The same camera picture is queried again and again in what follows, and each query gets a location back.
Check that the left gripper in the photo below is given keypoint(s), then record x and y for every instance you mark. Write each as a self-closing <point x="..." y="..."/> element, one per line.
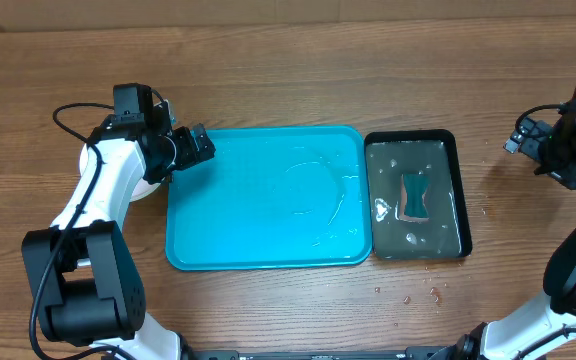
<point x="190" y="154"/>

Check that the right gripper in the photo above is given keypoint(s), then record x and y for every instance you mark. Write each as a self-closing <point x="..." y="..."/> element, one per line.
<point x="572" y="176"/>

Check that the white plate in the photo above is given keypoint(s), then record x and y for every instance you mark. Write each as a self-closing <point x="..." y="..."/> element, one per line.
<point x="141" y="190"/>

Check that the green orange sponge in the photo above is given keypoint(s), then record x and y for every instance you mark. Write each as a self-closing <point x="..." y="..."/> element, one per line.
<point x="413" y="191"/>

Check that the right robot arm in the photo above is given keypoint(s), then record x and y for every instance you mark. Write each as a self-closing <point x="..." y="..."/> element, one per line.
<point x="547" y="321"/>

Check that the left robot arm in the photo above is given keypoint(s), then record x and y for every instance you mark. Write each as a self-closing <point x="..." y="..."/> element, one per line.
<point x="85" y="285"/>

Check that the teal plastic tray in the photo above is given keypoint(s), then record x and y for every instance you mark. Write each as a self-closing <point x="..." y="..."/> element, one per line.
<point x="274" y="197"/>

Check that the black water tray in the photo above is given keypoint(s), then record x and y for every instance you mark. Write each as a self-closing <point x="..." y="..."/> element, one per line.
<point x="433" y="153"/>

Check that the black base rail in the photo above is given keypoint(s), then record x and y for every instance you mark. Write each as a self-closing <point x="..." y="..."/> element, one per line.
<point x="410" y="353"/>

